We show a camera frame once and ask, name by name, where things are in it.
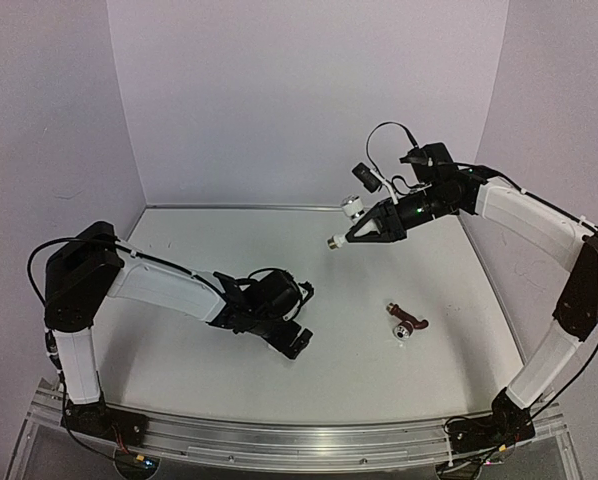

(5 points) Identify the white faucet chrome knob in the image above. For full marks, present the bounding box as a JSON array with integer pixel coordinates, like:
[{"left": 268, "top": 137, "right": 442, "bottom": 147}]
[{"left": 327, "top": 195, "right": 365, "bottom": 250}]

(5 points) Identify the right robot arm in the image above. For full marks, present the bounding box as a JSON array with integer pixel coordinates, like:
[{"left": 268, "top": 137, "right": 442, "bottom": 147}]
[{"left": 328, "top": 143, "right": 598, "bottom": 410}]

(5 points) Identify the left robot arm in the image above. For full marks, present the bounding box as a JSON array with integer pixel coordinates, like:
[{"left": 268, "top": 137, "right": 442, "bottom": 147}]
[{"left": 26, "top": 221, "right": 314, "bottom": 435}]

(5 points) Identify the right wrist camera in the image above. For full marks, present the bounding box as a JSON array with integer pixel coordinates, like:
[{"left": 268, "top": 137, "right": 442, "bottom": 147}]
[{"left": 352, "top": 162, "right": 396, "bottom": 203}]

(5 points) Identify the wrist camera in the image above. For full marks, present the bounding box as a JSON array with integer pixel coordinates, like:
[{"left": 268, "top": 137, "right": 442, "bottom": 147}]
[
  {"left": 352, "top": 162, "right": 396, "bottom": 203},
  {"left": 283, "top": 281, "right": 315, "bottom": 321}
]

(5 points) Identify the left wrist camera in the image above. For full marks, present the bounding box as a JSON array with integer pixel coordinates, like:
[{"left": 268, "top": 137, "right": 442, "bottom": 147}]
[{"left": 283, "top": 281, "right": 315, "bottom": 321}]

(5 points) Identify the right camera black cable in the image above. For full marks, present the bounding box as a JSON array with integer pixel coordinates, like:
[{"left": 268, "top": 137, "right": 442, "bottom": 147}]
[{"left": 365, "top": 122, "right": 420, "bottom": 174}]

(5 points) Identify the aluminium front rail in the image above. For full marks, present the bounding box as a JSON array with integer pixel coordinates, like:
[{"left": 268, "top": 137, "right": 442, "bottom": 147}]
[{"left": 6, "top": 381, "right": 581, "bottom": 479}]

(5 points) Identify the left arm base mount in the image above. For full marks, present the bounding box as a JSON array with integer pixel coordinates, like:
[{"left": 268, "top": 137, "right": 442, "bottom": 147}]
[{"left": 61, "top": 391, "right": 149, "bottom": 451}]

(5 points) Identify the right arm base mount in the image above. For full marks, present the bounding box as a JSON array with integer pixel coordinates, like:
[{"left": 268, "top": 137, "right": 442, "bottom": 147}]
[{"left": 443, "top": 389, "right": 535, "bottom": 454}]

